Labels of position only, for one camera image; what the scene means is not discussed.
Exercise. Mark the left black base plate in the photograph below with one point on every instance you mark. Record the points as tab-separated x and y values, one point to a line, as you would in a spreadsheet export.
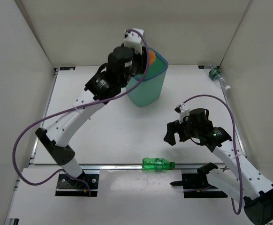
67	187

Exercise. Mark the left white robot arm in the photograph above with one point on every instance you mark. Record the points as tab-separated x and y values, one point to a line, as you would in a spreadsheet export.
55	138

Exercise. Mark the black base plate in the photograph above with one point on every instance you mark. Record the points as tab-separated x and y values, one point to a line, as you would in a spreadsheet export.
67	187
195	185

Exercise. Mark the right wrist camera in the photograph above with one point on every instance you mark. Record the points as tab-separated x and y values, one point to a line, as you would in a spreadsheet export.
183	110

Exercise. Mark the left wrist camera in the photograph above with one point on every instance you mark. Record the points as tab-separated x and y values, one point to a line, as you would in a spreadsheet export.
133	40

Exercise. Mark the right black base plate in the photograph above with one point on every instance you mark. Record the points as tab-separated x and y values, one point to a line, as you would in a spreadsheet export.
195	185

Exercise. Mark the orange juice bottle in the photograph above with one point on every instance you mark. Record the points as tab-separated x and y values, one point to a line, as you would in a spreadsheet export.
152	57

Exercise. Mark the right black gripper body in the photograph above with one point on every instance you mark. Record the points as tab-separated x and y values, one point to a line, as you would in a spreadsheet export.
186	125

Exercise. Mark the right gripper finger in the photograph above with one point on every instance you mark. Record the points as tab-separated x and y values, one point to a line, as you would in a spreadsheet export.
184	136
172	129

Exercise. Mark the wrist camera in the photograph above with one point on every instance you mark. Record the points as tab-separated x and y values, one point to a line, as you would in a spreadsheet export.
183	110
133	40

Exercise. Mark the green label water bottle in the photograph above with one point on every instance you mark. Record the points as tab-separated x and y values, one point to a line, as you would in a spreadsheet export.
215	74

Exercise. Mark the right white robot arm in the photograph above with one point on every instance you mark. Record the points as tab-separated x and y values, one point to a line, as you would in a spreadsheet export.
252	190

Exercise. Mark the aluminium rail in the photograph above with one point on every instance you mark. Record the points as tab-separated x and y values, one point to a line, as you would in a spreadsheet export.
178	166

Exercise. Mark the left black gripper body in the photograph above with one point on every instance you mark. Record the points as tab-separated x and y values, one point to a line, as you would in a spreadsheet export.
139	63

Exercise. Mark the teal plastic bin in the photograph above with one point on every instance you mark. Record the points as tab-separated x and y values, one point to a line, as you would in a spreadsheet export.
150	88

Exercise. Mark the green sprite bottle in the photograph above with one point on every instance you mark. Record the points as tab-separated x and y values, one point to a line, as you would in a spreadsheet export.
157	164

